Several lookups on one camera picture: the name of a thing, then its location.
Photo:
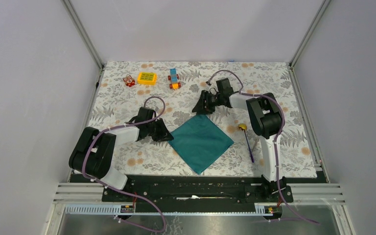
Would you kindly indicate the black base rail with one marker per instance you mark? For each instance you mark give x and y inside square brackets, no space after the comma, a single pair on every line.
[202,194]

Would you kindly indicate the yellow toy brick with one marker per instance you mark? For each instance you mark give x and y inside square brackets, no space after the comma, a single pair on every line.
[147,78]

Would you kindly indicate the red owl toy block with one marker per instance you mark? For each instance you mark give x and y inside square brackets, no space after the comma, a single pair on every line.
[129,81]

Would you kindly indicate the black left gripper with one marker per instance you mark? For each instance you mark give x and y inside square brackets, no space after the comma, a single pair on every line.
[164,134]

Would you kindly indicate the floral patterned table mat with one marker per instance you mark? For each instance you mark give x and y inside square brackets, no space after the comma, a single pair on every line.
[180,90]

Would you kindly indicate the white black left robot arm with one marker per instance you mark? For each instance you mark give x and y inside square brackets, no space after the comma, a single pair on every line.
[95,149]

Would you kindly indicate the gold purple spoon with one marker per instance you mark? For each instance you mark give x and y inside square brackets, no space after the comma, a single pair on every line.
[243,128]

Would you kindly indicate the blue orange toy car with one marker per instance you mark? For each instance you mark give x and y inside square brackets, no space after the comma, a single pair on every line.
[173,78]

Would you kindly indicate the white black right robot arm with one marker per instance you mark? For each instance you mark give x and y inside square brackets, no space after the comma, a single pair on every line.
[266,119]

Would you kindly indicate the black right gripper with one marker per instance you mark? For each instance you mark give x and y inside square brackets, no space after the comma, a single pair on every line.
[202,108]

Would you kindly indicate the teal cloth napkin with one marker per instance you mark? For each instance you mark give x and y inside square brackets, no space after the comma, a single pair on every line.
[199,142]

